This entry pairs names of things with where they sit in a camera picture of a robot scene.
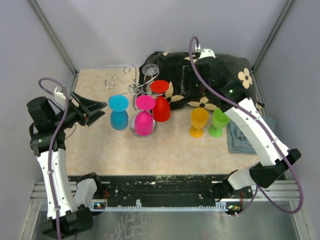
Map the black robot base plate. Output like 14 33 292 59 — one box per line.
93 174 253 210

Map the folded denim cloth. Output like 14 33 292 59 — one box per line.
226 117 277 155

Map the orange wine glass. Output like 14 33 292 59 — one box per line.
189 107 209 138

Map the chrome wine glass rack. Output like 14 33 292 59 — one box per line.
118 77 159 138

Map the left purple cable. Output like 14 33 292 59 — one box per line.
38 77 80 240

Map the clear wine glass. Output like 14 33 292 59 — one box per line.
142 63 160 80

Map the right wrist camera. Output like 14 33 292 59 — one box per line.
194 44 217 59

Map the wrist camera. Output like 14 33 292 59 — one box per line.
194 44 217 59
53 86 66 105

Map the pink wine glass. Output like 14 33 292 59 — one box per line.
134 95 156 136

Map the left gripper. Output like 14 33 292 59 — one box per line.
51 91 107 130

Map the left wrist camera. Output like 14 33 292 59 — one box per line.
53 86 66 105

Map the blue wine glass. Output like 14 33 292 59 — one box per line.
108 94 129 131

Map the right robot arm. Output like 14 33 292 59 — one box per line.
181 55 301 199

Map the green wine glass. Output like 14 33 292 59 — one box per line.
208 108 230 138

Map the black floral pillow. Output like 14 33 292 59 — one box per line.
145 51 265 111

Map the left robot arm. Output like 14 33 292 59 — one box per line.
27 92 107 240

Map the red wine glass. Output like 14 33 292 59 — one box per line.
150 80 171 122

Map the grey cable duct strip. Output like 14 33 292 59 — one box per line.
39 198 253 213

